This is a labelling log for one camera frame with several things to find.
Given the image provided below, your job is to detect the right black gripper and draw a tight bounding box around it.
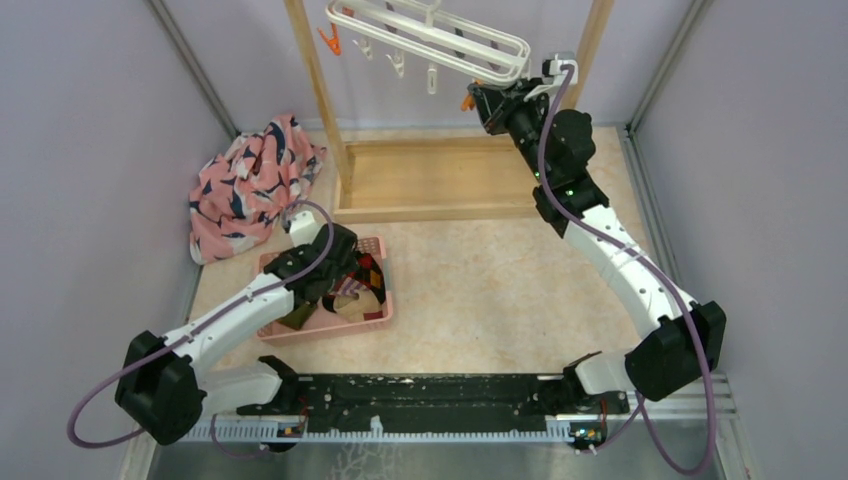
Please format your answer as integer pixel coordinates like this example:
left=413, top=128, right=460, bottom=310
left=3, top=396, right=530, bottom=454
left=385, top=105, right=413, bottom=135
left=471, top=78, right=552, bottom=185

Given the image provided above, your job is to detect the orange clothes clip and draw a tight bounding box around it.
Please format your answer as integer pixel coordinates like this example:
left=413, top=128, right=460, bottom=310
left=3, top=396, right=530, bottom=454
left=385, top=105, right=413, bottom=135
left=460, top=93, right=476, bottom=112

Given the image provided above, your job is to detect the green striped sock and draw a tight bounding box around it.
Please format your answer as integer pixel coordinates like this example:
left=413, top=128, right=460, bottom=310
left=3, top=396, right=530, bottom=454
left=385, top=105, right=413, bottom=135
left=275, top=294, right=335, bottom=331

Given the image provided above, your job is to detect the white plastic clip hanger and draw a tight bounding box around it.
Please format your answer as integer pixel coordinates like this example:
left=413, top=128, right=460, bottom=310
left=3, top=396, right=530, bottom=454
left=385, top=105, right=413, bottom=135
left=324, top=0, right=531, bottom=94

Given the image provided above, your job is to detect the wooden hanger stand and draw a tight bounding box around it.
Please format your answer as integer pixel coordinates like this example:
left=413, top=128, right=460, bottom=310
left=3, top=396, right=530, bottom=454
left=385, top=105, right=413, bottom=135
left=285, top=1, right=612, bottom=223

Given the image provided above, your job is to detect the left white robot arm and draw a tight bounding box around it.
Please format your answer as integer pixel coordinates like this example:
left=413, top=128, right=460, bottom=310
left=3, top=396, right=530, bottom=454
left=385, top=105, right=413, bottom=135
left=115, top=223, right=358, bottom=445

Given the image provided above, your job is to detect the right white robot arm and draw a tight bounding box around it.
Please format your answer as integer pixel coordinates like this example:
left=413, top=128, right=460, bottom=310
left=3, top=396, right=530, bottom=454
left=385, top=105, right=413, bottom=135
left=468, top=78, right=726, bottom=412

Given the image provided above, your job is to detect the beige purple sock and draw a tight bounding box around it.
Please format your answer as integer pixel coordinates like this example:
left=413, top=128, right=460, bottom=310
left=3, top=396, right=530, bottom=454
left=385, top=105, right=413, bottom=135
left=326, top=289, right=383, bottom=323

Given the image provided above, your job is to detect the pink plastic basket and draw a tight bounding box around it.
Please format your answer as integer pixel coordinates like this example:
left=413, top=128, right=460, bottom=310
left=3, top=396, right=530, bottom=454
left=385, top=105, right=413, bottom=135
left=256, top=236, right=394, bottom=346

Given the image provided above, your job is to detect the argyle patterned sock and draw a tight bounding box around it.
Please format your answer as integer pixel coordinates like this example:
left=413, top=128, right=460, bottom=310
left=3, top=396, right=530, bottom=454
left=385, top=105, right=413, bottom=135
left=336, top=251, right=387, bottom=304

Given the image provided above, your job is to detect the pink patterned cloth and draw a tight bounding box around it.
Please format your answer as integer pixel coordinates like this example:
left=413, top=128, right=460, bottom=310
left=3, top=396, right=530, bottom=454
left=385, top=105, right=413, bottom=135
left=188, top=115, right=327, bottom=265

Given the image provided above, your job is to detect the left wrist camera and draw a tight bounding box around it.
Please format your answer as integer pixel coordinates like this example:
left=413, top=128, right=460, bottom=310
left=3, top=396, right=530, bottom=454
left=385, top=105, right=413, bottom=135
left=283, top=211, right=321, bottom=247

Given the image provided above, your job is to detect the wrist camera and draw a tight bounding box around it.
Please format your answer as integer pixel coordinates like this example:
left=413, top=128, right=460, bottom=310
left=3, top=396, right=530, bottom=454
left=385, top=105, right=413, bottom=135
left=283, top=211, right=321, bottom=247
left=524, top=52, right=579, bottom=102

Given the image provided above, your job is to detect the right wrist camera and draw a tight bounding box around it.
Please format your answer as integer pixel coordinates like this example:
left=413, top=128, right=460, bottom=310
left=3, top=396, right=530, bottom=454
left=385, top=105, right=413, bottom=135
left=524, top=52, right=579, bottom=102

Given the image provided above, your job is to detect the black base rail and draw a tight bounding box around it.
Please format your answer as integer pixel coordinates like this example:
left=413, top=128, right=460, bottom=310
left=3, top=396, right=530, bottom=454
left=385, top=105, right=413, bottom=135
left=185, top=372, right=631, bottom=454

